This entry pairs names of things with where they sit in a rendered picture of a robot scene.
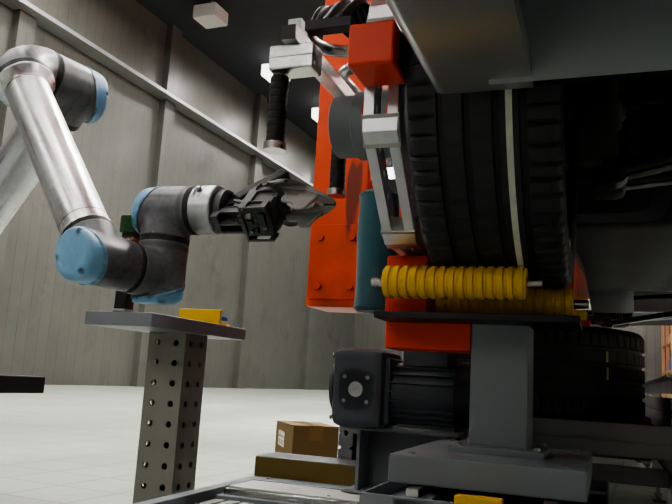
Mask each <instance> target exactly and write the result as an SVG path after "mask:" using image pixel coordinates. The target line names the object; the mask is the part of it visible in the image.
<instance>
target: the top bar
mask: <svg viewBox="0 0 672 504"><path fill-rule="evenodd" d="M281 41H282V42H283V43H284V44H285V45H287V44H296V43H305V42H311V41H310V40H309V38H308V37H307V36H306V35H305V34H304V32H303V31H302V30H301V29H300V28H299V27H298V25H297V24H289V25H282V31H281ZM322 64H323V65H322V66H321V76H316V77H315V78H316V79H317V80H318V81H319V82H320V83H321V84H322V85H323V86H324V87H325V88H326V89H327V91H328V92H329V93H330V94H331V95H332V96H333V97H334V98H335V97H337V96H349V95H355V93H354V92H353V91H352V90H351V89H350V87H349V86H348V85H347V84H346V83H345V81H344V80H343V79H342V78H341V77H340V75H339V74H338V73H337V72H336V71H335V69H334V68H333V67H332V66H331V65H330V63H329V62H328V61H327V60H326V59H325V58H324V56H323V55H322Z"/></svg>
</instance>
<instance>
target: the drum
mask: <svg viewBox="0 0 672 504"><path fill-rule="evenodd" d="M388 90H389V89H385V90H382V98H381V113H387V111H388ZM364 92H365V91H361V92H357V93H356V94H355V95H349V96H337V97H335V98H334V99H333V101H332V102H331V105H330V108H329V114H328V132H329V139H330V143H331V147H332V149H333V152H334V153H335V155H336V156H337V157H338V158H340V159H347V158H359V159H360V160H362V161H365V160H368V158H367V153H366V149H364V148H363V136H362V121H361V115H363V110H364ZM404 114H405V132H406V146H407V152H408V158H410V152H409V135H408V117H407V88H405V111H404ZM383 150H384V155H385V159H391V153H390V148H383Z"/></svg>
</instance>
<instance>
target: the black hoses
mask: <svg viewBox="0 0 672 504"><path fill-rule="evenodd" d="M369 6H370V4H369V2H368V1H367V0H341V1H339V2H337V3H336V4H332V5H330V6H327V5H323V6H320V7H319V8H318V9H317V10H316V11H315V13H314V14H313V16H312V18H311V20H307V21H305V31H306V32H307V34H308V35H309V36H310V37H313V36H322V35H331V34H340V33H343V34H344V35H345V36H346V37H347V38H349V30H350V26H351V25H355V24H364V23H366V21H367V17H368V13H369Z"/></svg>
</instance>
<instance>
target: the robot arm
mask: <svg viewBox="0 0 672 504"><path fill-rule="evenodd" d="M0 100H1V101H2V102H3V103H4V104H5V105H7V106H9V107H10V108H11V110H12V113H13V116H14V118H15V121H16V123H17V124H16V125H15V126H14V128H13V129H12V131H11V132H10V134H9V135H8V137H7V138H6V139H5V141H4V142H3V144H2V145H1V147H0V234H1V233H2V232H3V230H4V229H5V228H6V226H7V225H8V223H9V222H10V221H11V219H12V218H13V216H14V215H15V214H16V212H17V211H18V210H19V208H20V207H21V205H22V204H23V203H24V201H25V200H26V199H27V197H28V196H29V194H30V193H31V192H32V190H33V189H34V188H35V186H36V185H37V183H38V182H40V185H41V187H42V190H43V192H44V195H45V197H46V200H47V203H48V205H49V208H50V210H51V213H52V215H53V218H54V220H55V223H56V226H57V228H58V231H59V233H60V236H61V237H60V239H59V241H58V243H57V246H56V251H55V257H56V266H57V269H58V271H59V272H60V274H61V275H62V276H63V277H64V278H65V279H67V280H69V281H72V282H75V283H77V284H80V285H84V286H90V285H91V286H96V287H101V288H106V289H111V290H116V291H121V292H123V293H128V294H132V295H131V299H132V302H133V303H138V304H154V305H176V304H179V303H180V302H181V301H182V299H183V293H184V289H185V287H186V285H185V278H186V270H187V261H188V253H189V244H190V236H191V235H222V234H246V237H247V240H248V242H275V241H276V239H277V238H278V236H279V233H277V231H279V230H280V228H281V227H282V225H285V226H288V227H293V226H297V225H298V226H299V228H307V227H309V226H311V225H312V224H313V223H314V222H315V221H316V220H317V219H318V218H319V217H321V216H323V215H325V214H327V213H329V212H330V211H331V210H333V209H334V208H335V207H336V201H335V200H334V199H333V198H331V197H330V196H328V195H326V194H324V193H323V192H321V191H319V190H317V189H314V188H312V187H309V186H307V185H306V184H303V183H300V182H297V181H294V180H291V179H290V176H289V172H287V171H285V170H282V169H280V170H278V171H276V172H274V173H273V174H271V175H269V176H267V177H265V178H263V179H261V180H259V181H257V182H255V183H253V184H252V185H250V186H248V187H246V188H244V189H242V190H240V191H238V192H236V193H233V192H232V191H231V190H226V189H225V188H224V187H223V186H221V185H204V186H201V185H197V186H175V187H166V186H157V187H153V188H146V189H144V190H142V191H141V192H140V193H139V194H138V195H137V196H136V198H135V200H134V202H133V205H132V209H131V217H132V224H133V227H134V229H135V230H136V231H137V232H138V233H139V234H140V240H139V243H138V242H135V241H131V240H127V239H123V238H120V237H119V236H118V234H117V232H116V230H115V227H114V225H113V223H112V221H111V220H110V219H109V218H108V216H107V213H106V211H105V209H104V207H103V204H102V202H101V200H100V198H99V195H98V193H97V191H96V189H95V186H94V184H93V182H92V180H91V177H90V175H89V173H88V171H87V169H86V166H85V164H84V162H83V160H82V157H81V155H80V153H79V151H78V148H77V146H76V144H75V142H74V139H73V137H72V135H73V134H74V132H76V131H77V130H78V129H79V128H80V126H81V125H82V124H83V122H85V123H86V124H93V123H96V122H97V121H98V120H99V119H100V118H101V117H102V115H103V114H104V111H105V109H106V106H107V102H108V85H107V82H106V80H105V78H104V77H103V76H102V75H101V74H100V73H98V72H96V71H94V70H92V69H91V68H90V67H88V66H84V65H82V64H80V63H78V62H76V61H73V60H71V59H69V58H67V57H65V56H63V55H61V54H59V53H56V52H54V51H53V50H51V49H48V48H46V47H42V46H37V45H21V46H18V47H15V48H12V49H10V50H8V51H7V52H5V53H4V54H3V55H2V56H1V57H0ZM318 202H320V203H318ZM287 203H290V204H293V208H292V210H291V207H290V206H288V205H287ZM312 203H313V204H312ZM290 210H291V211H290ZM249 234H250V235H249ZM259 236H271V237H270V239H258V237H259Z"/></svg>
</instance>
